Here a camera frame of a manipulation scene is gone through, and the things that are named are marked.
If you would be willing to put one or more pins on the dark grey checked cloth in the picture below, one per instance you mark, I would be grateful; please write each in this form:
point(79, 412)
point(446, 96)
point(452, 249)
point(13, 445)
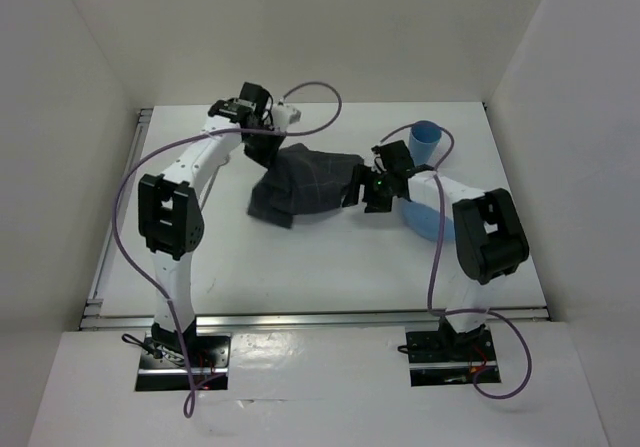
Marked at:
point(301, 181)

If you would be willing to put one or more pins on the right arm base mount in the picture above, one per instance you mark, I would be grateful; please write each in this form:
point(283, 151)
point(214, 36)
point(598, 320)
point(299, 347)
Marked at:
point(443, 357)

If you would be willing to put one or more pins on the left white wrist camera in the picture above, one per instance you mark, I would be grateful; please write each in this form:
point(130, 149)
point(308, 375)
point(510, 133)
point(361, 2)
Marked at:
point(284, 115)

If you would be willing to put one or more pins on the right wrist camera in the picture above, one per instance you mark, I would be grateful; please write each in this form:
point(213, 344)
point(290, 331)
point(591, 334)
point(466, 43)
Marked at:
point(383, 158)

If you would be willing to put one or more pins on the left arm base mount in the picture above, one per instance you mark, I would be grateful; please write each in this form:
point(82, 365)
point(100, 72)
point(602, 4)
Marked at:
point(161, 369)

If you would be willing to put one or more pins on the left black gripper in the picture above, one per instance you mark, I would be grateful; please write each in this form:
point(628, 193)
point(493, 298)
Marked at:
point(267, 158)

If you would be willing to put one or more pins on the blue plastic plate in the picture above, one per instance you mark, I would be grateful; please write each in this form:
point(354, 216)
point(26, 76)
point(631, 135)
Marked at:
point(422, 220)

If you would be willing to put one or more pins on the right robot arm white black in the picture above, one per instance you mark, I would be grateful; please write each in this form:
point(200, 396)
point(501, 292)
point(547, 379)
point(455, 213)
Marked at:
point(490, 243)

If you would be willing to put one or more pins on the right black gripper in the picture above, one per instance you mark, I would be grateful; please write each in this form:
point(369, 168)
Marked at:
point(362, 175)

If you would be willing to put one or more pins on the blue plastic cup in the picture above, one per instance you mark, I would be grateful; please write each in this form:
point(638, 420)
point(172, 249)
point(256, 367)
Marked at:
point(424, 137)

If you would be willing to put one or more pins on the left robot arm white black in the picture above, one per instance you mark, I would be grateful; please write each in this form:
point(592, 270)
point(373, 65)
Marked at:
point(170, 217)

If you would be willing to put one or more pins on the aluminium table frame rail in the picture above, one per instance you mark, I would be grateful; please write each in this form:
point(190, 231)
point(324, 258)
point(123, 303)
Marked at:
point(346, 268)

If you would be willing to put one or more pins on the silver spoon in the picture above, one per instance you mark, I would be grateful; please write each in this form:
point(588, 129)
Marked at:
point(205, 196)

